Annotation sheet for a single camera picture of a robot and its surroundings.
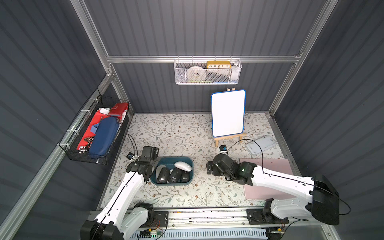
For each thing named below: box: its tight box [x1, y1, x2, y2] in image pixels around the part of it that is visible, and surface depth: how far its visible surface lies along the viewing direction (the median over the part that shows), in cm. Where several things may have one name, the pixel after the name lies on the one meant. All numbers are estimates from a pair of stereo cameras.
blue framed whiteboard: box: [211, 89, 246, 138], surface depth 90 cm
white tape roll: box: [186, 66, 207, 81], surface depth 86 cm
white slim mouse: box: [174, 161, 192, 172], surface depth 89 cm
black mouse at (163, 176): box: [157, 167, 170, 184], surface depth 85 cm
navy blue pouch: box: [88, 116, 119, 157], surface depth 69 cm
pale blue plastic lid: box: [246, 135, 276, 156], surface depth 102 cm
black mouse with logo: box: [180, 170, 191, 183], surface depth 88 cm
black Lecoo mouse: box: [168, 167, 182, 184], surface depth 86 cm
